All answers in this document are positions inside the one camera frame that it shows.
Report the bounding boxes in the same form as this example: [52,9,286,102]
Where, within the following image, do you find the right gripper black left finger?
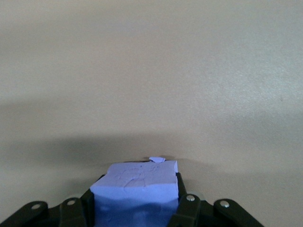
[0,174,105,227]

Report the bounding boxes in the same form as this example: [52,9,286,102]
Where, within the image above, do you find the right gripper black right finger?
[167,172,263,227]

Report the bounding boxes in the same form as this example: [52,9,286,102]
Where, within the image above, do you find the purple foam cube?
[89,156,179,227]

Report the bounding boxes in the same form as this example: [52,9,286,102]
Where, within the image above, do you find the brown paper table cover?
[0,0,303,227]

